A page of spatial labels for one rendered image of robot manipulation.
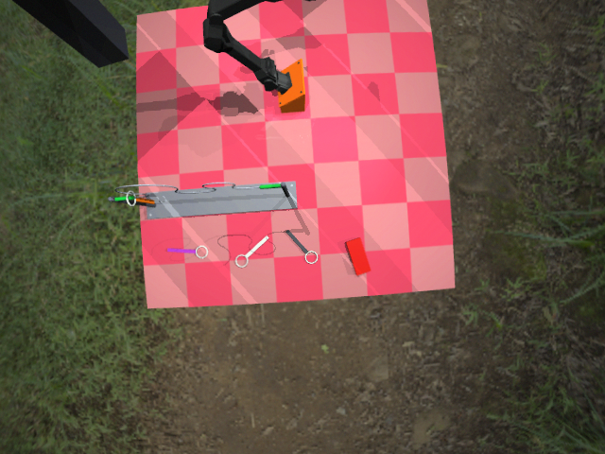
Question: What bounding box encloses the white rod with loop at one end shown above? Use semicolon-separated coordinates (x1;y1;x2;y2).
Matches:
235;236;269;268

